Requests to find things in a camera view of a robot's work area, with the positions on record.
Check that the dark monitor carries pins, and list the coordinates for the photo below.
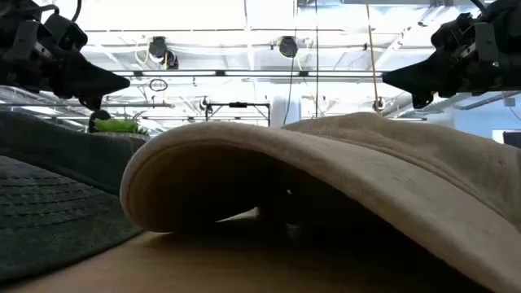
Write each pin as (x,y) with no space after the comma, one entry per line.
(513,139)

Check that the beige baseball cap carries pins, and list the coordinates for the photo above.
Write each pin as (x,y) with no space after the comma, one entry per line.
(366,163)

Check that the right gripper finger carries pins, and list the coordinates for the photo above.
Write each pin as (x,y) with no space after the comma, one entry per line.
(421,101)
(423,77)

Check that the potted green succulent plant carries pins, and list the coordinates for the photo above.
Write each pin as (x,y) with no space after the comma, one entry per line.
(118,125)

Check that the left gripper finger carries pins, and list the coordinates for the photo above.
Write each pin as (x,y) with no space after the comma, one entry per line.
(89,81)
(91,102)

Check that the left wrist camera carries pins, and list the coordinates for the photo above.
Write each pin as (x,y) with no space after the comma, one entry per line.
(67,34)

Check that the long ceiling light bar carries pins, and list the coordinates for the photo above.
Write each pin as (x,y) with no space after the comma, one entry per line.
(260,73)

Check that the black background rig frame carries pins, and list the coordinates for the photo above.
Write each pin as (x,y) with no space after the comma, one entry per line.
(238,104)

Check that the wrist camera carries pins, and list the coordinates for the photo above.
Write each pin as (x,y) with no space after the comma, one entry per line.
(67,34)
(452,32)

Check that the black baseball cap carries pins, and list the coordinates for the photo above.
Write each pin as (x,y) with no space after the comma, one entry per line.
(49,203)

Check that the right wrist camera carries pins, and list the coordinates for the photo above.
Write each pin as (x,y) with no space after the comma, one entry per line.
(452,32)

